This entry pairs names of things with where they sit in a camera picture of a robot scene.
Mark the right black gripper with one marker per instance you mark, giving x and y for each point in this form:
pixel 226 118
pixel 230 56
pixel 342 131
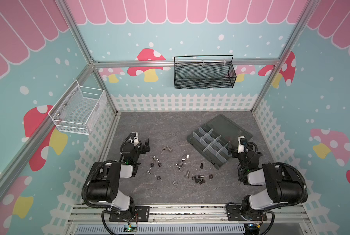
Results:
pixel 247 148

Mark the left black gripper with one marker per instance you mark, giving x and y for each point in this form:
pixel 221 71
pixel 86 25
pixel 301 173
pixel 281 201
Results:
pixel 143 148

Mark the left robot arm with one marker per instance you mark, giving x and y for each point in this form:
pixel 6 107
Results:
pixel 101 188

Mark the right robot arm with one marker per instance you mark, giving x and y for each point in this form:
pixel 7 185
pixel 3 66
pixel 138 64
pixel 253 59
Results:
pixel 285 186

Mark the clear compartment organizer box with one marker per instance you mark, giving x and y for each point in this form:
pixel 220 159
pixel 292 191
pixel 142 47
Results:
pixel 213 139

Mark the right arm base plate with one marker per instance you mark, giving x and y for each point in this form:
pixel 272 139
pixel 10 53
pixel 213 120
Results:
pixel 237 213

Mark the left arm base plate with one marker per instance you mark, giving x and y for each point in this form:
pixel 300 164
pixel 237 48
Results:
pixel 139 214

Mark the white wire mesh basket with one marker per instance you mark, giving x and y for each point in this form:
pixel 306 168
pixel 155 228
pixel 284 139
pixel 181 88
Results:
pixel 78 109

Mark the black wire mesh basket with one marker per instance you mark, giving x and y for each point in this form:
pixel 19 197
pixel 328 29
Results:
pixel 204 72

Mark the grey slotted cable duct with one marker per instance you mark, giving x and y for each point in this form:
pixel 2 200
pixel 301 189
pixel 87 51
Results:
pixel 182 229

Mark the aluminium mounting rail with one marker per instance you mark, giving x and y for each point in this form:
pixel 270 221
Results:
pixel 193 213

